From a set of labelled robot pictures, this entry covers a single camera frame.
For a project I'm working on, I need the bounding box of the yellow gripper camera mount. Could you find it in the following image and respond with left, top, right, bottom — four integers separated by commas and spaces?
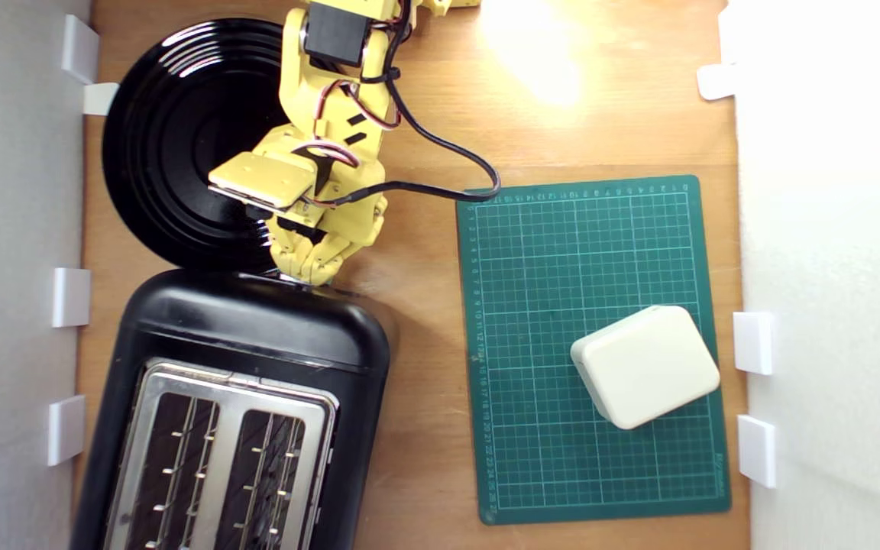
208, 150, 318, 222

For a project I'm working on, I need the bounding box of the black two-slot toaster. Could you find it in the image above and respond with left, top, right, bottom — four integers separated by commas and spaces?
70, 267, 394, 550

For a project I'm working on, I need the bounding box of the green cutting mat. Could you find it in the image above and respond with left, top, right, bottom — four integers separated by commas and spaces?
455, 175, 733, 526

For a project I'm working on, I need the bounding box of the white rounded block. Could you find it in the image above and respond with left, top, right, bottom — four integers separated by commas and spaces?
570, 306, 722, 431

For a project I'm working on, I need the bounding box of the black round plate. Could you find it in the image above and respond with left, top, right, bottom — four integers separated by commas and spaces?
102, 17, 311, 274

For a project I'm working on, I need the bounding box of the white wall clip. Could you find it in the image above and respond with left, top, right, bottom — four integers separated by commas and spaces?
52, 267, 92, 328
733, 311, 776, 376
697, 63, 739, 102
47, 394, 87, 468
61, 15, 101, 84
82, 82, 120, 116
737, 414, 778, 490

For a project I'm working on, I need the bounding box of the black camera cable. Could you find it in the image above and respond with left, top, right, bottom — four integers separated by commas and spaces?
306, 65, 503, 209

